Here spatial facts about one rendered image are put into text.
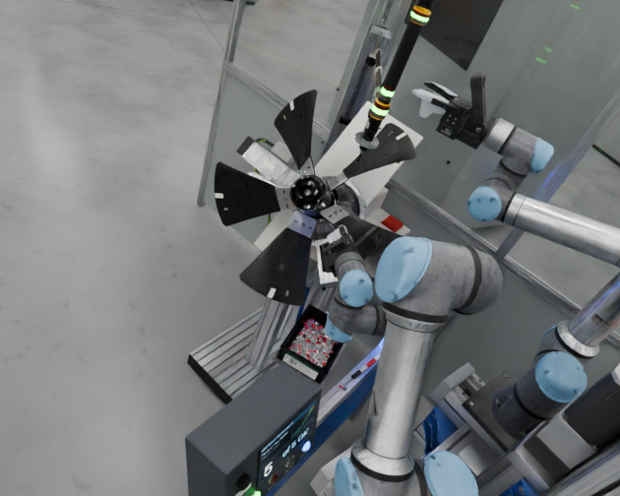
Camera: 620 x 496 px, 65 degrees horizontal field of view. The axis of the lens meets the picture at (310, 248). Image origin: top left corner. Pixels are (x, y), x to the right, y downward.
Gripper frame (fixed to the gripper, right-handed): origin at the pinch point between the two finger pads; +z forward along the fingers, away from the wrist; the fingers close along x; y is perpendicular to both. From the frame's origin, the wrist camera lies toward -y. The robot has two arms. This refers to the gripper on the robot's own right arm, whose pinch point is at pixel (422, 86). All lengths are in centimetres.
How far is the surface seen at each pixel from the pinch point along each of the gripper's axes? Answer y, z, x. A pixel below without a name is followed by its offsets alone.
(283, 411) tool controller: 41, -18, -73
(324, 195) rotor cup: 42.1, 12.6, -3.1
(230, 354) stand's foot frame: 158, 30, 8
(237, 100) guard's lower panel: 82, 108, 89
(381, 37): 9, 32, 52
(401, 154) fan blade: 24.5, -0.6, 11.2
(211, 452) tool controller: 42, -12, -87
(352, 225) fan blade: 47.1, 0.7, -1.8
